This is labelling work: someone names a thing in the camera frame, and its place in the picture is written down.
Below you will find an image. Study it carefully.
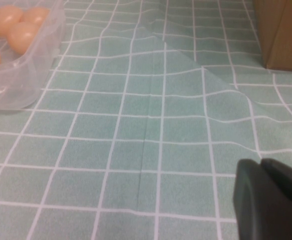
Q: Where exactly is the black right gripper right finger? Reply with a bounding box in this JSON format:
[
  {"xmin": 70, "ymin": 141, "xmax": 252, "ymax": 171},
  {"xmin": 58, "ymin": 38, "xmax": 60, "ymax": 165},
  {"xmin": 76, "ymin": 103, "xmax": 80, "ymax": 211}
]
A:
[{"xmin": 260, "ymin": 157, "xmax": 292, "ymax": 209}]

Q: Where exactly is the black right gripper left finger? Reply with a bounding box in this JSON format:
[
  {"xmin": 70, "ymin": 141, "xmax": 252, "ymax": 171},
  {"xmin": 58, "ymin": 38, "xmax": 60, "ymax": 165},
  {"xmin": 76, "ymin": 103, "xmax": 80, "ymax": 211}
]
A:
[{"xmin": 232, "ymin": 159, "xmax": 292, "ymax": 240}]

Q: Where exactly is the brown cardboard box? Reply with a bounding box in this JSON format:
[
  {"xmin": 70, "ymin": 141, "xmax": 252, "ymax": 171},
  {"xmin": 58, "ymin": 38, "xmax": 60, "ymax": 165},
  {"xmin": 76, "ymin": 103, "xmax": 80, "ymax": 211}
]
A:
[{"xmin": 253, "ymin": 0, "xmax": 292, "ymax": 74}]

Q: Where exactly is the clear plastic egg box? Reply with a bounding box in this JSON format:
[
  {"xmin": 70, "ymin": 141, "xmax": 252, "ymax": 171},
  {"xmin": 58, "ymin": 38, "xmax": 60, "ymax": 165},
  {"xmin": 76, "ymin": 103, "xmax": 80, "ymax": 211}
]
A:
[{"xmin": 0, "ymin": 0, "xmax": 66, "ymax": 111}]

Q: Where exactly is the green checkered tablecloth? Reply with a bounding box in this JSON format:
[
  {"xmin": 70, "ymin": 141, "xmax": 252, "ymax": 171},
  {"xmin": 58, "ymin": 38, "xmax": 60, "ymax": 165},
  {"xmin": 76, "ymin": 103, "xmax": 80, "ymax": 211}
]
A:
[{"xmin": 0, "ymin": 0, "xmax": 292, "ymax": 240}]

